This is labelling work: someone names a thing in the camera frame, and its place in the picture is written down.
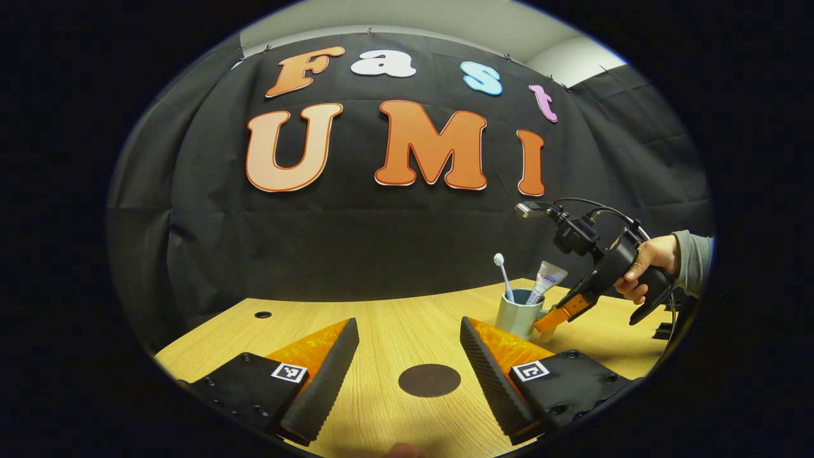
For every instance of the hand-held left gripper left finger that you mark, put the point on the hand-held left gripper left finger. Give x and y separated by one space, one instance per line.
327 388

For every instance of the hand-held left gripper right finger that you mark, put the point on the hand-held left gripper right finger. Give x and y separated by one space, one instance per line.
486 381

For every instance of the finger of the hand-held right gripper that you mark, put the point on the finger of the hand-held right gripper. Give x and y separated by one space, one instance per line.
559 316

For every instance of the white toothpaste tube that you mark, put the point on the white toothpaste tube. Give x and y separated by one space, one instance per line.
548 277

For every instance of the light blue cup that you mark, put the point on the light blue cup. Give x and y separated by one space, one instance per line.
515 321

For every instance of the white toothbrush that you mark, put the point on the white toothbrush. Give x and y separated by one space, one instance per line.
504 277

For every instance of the wooden desktop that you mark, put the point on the wooden desktop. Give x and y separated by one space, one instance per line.
381 331

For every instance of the black backdrop cloth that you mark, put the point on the black backdrop cloth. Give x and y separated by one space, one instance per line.
381 254

